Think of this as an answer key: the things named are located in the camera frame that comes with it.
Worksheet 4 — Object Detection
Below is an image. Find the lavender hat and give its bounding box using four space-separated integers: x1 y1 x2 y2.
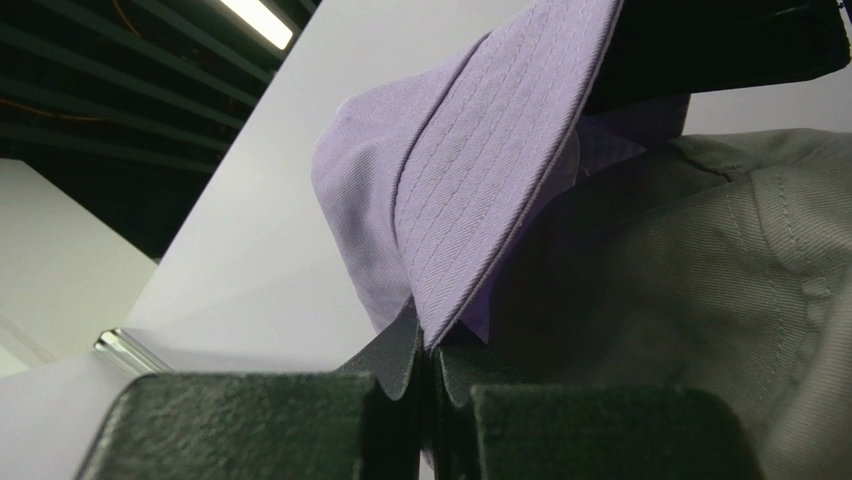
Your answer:
311 1 686 347

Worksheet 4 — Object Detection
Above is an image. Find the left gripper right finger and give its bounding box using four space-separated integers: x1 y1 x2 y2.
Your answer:
432 332 762 479

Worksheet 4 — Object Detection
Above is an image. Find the grey hat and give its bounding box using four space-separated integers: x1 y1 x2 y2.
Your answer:
489 129 851 479

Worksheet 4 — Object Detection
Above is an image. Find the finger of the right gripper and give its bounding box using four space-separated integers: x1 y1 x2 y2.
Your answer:
585 0 851 114

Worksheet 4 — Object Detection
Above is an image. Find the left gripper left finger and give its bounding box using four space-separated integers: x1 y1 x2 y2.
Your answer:
77 302 422 479

